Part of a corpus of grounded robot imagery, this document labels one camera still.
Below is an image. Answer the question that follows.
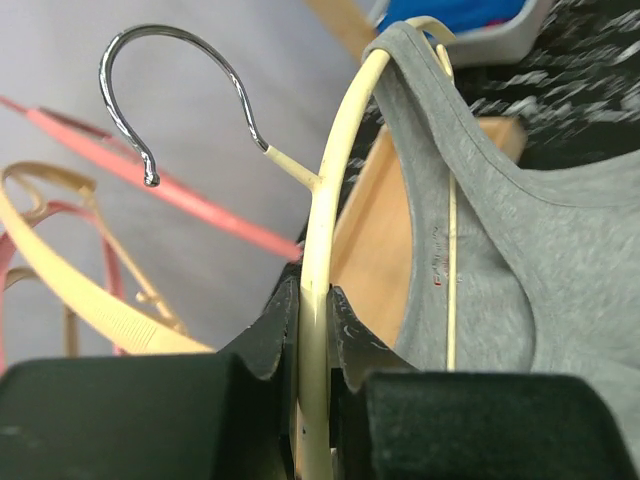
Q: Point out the light wooden hanger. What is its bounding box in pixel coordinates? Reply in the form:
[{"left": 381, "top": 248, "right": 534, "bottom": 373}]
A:
[{"left": 1, "top": 267, "right": 80, "bottom": 366}]

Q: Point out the pink hanger with striped top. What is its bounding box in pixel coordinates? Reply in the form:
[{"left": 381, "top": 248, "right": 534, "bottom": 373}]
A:
[{"left": 1, "top": 201, "right": 125, "bottom": 358}]

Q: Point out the blue folded cloth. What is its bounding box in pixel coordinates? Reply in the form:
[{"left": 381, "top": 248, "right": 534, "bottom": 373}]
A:
[{"left": 377, "top": 0, "right": 525, "bottom": 33}]

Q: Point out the wooden clothes rack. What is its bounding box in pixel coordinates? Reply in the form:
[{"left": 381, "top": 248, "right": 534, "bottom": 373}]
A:
[{"left": 304, "top": 1, "right": 526, "bottom": 346}]

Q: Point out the pink hanger with green top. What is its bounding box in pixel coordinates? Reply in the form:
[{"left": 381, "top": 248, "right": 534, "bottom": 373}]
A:
[{"left": 0, "top": 95, "right": 305, "bottom": 262}]

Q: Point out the cream hanger with grey top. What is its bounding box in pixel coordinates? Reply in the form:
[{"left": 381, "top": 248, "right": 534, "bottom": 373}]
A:
[{"left": 98, "top": 15, "right": 460, "bottom": 480}]

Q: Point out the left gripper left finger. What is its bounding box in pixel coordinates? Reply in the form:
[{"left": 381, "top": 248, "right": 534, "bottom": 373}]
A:
[{"left": 1, "top": 279, "right": 299, "bottom": 479}]

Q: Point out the grey tank top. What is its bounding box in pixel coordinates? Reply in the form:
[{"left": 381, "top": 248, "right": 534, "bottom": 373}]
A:
[{"left": 372, "top": 22, "right": 639, "bottom": 454}]

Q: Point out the grey side basket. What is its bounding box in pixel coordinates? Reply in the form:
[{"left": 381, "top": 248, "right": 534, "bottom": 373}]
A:
[{"left": 369, "top": 1, "right": 553, "bottom": 67}]

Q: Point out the wooden hanger with blue top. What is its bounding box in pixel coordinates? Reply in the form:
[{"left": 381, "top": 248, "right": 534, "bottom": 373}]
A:
[{"left": 1, "top": 161, "right": 212, "bottom": 355}]

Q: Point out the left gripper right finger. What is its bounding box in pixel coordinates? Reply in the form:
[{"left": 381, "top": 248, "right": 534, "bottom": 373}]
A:
[{"left": 327, "top": 287, "right": 625, "bottom": 479}]

